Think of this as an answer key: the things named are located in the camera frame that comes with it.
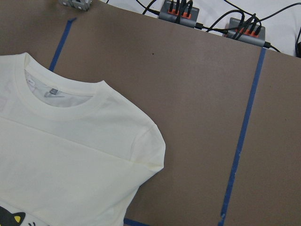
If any cream long-sleeve cat shirt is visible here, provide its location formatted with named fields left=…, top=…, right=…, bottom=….
left=0, top=53, right=166, bottom=226

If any far grey USB hub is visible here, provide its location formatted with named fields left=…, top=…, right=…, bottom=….
left=158, top=0, right=200, bottom=28

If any grey usb hub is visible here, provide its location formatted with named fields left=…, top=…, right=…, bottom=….
left=224, top=17, right=266, bottom=47
left=158, top=0, right=200, bottom=28

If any near grey USB hub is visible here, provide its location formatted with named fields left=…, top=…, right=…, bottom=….
left=224, top=17, right=266, bottom=47

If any aluminium frame post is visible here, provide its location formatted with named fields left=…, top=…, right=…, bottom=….
left=58, top=0, right=92, bottom=11

